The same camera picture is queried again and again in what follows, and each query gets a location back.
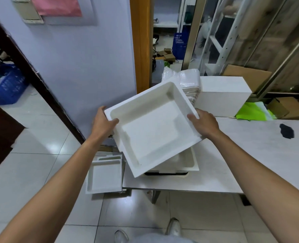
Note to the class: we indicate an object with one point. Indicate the pink paper sheet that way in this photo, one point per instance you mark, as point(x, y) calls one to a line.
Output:
point(57, 6)

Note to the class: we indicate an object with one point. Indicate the flat brown cardboard sheet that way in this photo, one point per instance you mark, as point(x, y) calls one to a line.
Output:
point(248, 75)

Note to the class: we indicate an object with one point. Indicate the white metal ladder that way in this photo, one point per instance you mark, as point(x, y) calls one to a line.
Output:
point(221, 35)

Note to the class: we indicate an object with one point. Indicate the white foam box on table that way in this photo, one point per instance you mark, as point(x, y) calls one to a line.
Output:
point(174, 161)

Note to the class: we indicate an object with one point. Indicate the person's shoe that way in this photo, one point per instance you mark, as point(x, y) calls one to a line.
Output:
point(121, 236)
point(174, 226)

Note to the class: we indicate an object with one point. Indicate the person's right forearm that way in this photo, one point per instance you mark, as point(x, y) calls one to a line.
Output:
point(263, 184)

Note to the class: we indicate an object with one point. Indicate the orange wooden door frame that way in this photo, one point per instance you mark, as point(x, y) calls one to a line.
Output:
point(140, 42)

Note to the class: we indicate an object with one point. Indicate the person's right thumb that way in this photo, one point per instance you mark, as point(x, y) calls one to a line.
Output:
point(193, 118)

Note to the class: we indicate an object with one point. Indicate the person's left thumb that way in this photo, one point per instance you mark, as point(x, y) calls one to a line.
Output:
point(113, 121)

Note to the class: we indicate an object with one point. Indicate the white table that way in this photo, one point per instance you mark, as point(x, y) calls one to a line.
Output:
point(240, 159)

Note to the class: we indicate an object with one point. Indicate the stack of clear plastic bags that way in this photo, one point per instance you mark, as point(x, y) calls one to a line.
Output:
point(183, 82)

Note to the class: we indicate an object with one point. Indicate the small brown cardboard boxes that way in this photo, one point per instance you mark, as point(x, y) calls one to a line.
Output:
point(167, 55)

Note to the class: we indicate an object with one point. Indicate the person's right shoe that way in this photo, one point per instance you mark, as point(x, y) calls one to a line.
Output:
point(174, 226)

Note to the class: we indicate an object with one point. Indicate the black cloth piece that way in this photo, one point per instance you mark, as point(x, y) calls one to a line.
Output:
point(287, 131)

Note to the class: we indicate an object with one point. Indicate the person's left hand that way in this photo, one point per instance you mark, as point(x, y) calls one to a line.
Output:
point(102, 123)

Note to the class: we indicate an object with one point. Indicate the beige wall switch panel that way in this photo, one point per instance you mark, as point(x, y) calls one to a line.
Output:
point(27, 10)

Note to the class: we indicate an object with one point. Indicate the person's left shoe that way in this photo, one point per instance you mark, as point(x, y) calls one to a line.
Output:
point(121, 236)

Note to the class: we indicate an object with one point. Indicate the person's left forearm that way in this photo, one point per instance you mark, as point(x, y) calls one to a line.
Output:
point(51, 192)

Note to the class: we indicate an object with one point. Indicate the white foam tray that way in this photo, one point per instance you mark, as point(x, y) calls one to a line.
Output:
point(152, 129)

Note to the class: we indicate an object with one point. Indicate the blue plastic basket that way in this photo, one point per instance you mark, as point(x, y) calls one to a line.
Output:
point(179, 44)

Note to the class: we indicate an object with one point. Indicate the dark brown wooden door frame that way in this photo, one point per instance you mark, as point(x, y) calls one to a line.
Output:
point(35, 80)

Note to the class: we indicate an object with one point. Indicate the brown cardboard box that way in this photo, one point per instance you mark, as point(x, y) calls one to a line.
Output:
point(289, 107)

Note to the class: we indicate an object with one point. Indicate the person's right hand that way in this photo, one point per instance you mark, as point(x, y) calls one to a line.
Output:
point(205, 122)

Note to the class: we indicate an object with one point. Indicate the green plastic bag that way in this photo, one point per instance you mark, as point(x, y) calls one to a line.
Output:
point(254, 111)

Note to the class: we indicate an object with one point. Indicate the stack of white foam trays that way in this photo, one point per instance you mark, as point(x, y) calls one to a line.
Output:
point(105, 174)

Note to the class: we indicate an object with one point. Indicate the blue plastic crate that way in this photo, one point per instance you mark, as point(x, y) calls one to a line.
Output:
point(6, 84)

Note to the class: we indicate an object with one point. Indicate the large white foam block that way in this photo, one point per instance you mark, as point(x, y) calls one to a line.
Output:
point(224, 96)

